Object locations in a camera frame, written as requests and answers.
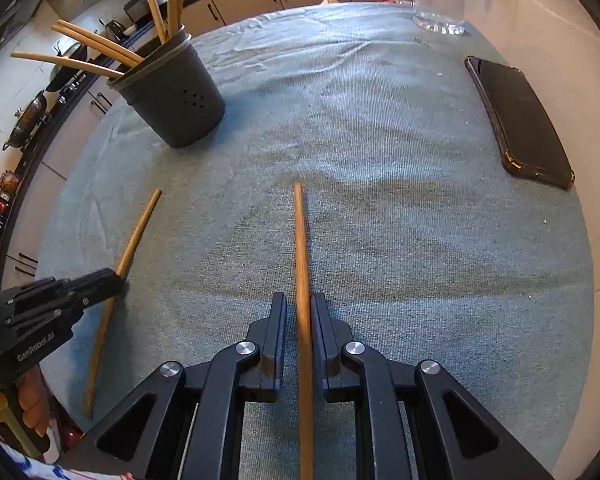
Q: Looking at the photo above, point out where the black frying pan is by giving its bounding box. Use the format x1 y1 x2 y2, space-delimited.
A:
45 42 88 93

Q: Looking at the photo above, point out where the person's left hand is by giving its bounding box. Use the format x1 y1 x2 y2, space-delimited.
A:
18 367 51 442

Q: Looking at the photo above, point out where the black wok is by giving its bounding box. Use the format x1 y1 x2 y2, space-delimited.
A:
2 91 51 151

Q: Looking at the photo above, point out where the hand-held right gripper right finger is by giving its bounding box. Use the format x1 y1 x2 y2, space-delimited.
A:
311 292 556 480

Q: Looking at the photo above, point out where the grey-green tablecloth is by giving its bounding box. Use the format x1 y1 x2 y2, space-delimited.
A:
40 1 596 480

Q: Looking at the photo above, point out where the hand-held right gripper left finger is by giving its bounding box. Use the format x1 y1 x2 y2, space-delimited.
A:
60 292 287 480

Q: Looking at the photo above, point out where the black smartphone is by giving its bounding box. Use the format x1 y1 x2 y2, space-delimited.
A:
464 56 576 191

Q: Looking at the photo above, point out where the dark grey chopstick holder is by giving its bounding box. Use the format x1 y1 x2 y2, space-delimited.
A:
107 24 227 150

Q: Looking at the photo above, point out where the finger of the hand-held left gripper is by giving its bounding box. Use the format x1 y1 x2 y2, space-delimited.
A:
60 268 129 314

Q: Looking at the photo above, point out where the person's printed clothing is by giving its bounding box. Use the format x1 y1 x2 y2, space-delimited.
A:
0 440 136 480

